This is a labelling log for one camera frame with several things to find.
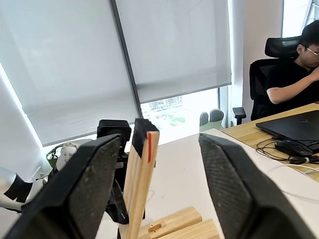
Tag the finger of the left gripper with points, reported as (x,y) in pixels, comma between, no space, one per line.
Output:
(119,210)

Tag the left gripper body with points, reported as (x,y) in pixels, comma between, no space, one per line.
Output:
(122,159)

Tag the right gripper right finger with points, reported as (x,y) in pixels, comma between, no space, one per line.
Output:
(239,199)

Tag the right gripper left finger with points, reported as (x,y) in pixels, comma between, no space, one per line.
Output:
(82,189)

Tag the wooden leg with black cap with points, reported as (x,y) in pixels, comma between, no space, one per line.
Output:
(137,189)

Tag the wooden bar with slot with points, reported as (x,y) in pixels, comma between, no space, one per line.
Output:
(179,219)

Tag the black computer mouse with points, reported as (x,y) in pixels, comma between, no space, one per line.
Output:
(291,147)

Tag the green chair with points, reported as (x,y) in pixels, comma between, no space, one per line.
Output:
(204,122)
(216,117)

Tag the black laptop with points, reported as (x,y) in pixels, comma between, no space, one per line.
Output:
(296,124)

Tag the black office chair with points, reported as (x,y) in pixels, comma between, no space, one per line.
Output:
(258,82)

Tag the person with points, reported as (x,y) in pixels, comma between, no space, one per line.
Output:
(291,79)

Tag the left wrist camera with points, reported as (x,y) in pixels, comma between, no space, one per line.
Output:
(113,128)

